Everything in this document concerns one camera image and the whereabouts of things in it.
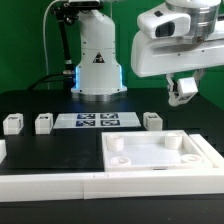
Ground white square tabletop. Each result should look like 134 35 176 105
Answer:
102 130 213 172

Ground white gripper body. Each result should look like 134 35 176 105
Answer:
131 31 224 77

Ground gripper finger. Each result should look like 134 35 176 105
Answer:
193 69 206 92
166 73 189 107

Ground white left fence block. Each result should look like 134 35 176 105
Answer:
0 140 7 164

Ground white sheet with tags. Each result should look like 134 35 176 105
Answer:
54 112 141 129

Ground white front fence bar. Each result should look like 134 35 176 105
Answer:
0 168 224 202

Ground white cable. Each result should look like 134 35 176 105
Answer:
41 0 63 90

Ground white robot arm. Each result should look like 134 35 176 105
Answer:
69 0 224 106

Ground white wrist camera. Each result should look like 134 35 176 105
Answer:
137 3 191 39

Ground white right fence bar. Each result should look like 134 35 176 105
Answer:
189 134 224 169

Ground white fence bar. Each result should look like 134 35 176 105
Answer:
0 168 224 202
189 134 224 169

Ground black cables on table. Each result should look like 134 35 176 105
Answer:
26 73 75 92

